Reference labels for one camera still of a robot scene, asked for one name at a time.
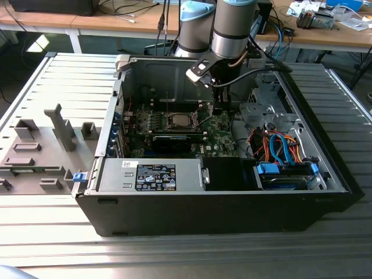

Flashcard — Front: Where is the grey metal device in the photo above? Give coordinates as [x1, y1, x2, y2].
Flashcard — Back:
[295, 8, 335, 30]

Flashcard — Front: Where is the metal socket cover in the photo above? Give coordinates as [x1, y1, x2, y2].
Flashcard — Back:
[194, 102, 216, 128]

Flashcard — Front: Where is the silver CPU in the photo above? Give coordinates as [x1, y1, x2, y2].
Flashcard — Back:
[171, 114, 193, 126]

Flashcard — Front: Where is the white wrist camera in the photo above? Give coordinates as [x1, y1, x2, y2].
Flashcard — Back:
[185, 56, 219, 87]

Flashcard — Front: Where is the pale blue teach pendant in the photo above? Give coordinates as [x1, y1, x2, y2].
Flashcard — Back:
[249, 14, 263, 44]

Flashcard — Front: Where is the blue round cable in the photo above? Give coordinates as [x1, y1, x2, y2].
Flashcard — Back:
[274, 24, 287, 60]

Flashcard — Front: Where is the grey power supply unit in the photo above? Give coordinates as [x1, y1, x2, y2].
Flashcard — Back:
[97, 158, 204, 192]

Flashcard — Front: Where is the blue cardboard box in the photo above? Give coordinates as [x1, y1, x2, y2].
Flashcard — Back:
[325, 0, 364, 12]

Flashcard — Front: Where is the hard disk in blue carrier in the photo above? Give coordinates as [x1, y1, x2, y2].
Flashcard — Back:
[253, 161, 320, 191]

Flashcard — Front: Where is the blue flat wire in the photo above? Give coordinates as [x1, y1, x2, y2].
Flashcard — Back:
[278, 135, 295, 166]
[269, 133, 282, 163]

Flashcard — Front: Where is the metal drive cage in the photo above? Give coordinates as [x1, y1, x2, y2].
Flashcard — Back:
[238, 72, 300, 131]

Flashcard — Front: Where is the black plastic shroud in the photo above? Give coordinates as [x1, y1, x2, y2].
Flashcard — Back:
[203, 156, 242, 191]

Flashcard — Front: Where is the green RAM stick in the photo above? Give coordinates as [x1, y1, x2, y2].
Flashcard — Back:
[11, 167, 38, 176]

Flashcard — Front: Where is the black PC case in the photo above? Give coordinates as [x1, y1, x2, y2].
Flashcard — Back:
[71, 55, 366, 238]

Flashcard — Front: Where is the black speaker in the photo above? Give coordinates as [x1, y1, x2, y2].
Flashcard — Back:
[258, 0, 273, 35]

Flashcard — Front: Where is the black graphics card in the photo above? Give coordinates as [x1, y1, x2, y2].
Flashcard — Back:
[151, 133, 193, 155]

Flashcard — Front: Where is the orange wire bundle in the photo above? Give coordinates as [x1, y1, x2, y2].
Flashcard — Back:
[252, 129, 305, 164]

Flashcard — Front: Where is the wooden desk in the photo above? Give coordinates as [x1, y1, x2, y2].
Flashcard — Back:
[255, 0, 372, 63]
[0, 0, 181, 55]

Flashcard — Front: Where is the grey parts rack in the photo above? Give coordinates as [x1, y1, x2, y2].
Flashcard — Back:
[0, 103, 101, 195]

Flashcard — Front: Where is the green motherboard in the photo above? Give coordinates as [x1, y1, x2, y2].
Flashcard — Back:
[121, 101, 242, 159]

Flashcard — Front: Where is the thin red wire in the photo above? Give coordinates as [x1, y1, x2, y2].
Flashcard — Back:
[128, 95, 135, 128]

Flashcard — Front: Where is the blue rounded object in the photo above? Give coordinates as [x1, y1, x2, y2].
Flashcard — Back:
[0, 263, 40, 279]

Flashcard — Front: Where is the black box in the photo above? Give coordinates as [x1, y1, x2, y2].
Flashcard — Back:
[8, 0, 96, 16]

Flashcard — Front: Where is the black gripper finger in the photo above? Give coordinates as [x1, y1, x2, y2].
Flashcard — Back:
[213, 86, 231, 113]

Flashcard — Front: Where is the CPU socket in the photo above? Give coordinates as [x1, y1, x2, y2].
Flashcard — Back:
[168, 110, 203, 132]

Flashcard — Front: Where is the black camera cable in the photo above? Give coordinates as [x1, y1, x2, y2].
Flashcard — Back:
[212, 63, 294, 87]

